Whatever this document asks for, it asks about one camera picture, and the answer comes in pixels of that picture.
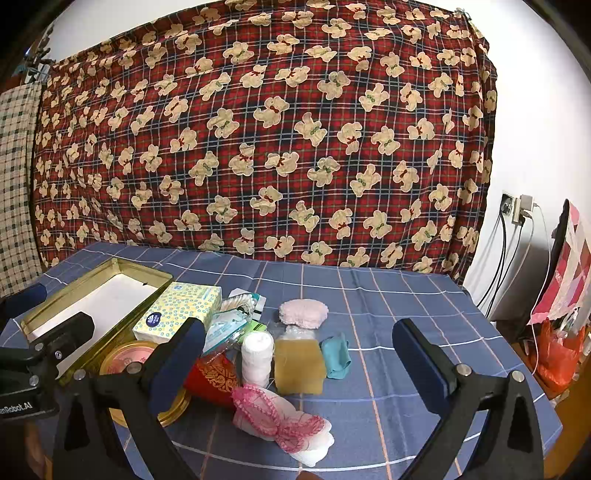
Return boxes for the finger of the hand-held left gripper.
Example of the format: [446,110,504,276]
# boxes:
[21,311,96,385]
[0,282,49,326]

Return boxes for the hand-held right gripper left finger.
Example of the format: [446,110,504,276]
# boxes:
[50,318,207,480]

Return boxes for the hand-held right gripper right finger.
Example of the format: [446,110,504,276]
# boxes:
[392,318,546,480]

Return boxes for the red gold drawstring pouch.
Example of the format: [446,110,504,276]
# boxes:
[184,353,241,409]

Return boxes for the gold rectangular tin box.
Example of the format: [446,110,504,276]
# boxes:
[18,257,174,384]

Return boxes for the green packet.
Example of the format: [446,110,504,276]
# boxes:
[242,320,269,344]

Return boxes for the pink lace white cloth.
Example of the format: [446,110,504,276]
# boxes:
[231,385,335,466]

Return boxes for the pink fluffy pad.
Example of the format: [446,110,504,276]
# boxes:
[278,299,329,329]

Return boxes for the pale blue plastic packet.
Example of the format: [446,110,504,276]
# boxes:
[203,309,252,356]

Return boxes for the round gold tin lid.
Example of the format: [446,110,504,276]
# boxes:
[98,340,192,428]

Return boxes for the blue checked tablecloth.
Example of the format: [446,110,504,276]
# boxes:
[0,242,564,480]

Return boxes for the yellow green tissue box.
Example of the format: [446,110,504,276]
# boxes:
[132,281,222,346]

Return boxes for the white cotton roll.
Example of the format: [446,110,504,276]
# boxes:
[241,331,275,386]

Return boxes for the teal cloth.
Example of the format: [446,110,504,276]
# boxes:
[320,333,352,380]

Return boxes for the cotton swabs pack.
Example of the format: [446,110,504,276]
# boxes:
[221,295,257,315]

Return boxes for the cream green checked cloth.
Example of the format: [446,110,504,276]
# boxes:
[0,83,44,301]

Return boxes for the clear plastic silver packet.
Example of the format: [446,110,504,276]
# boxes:
[272,323,319,343]

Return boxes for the orange plastic bag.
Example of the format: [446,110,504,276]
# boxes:
[536,320,587,393]

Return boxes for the white charger plug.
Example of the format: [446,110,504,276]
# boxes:
[512,194,536,224]

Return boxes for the pink patterned poster board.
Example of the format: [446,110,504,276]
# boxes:
[531,198,591,324]

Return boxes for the black panel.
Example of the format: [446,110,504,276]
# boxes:
[547,198,572,296]

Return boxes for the metal clothes clip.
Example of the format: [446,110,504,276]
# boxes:
[18,46,52,84]

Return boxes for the red plaid teddy bear blanket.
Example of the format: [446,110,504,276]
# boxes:
[32,0,498,284]

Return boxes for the black power cable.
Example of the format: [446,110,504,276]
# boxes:
[478,213,504,311]
[482,217,509,317]

